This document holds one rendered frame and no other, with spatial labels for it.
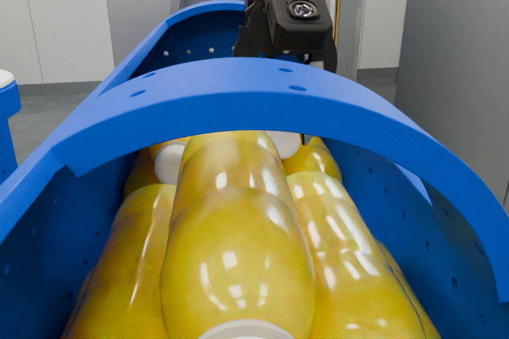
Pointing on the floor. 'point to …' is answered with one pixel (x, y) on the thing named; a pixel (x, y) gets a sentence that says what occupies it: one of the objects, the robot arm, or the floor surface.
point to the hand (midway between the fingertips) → (282, 136)
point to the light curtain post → (348, 13)
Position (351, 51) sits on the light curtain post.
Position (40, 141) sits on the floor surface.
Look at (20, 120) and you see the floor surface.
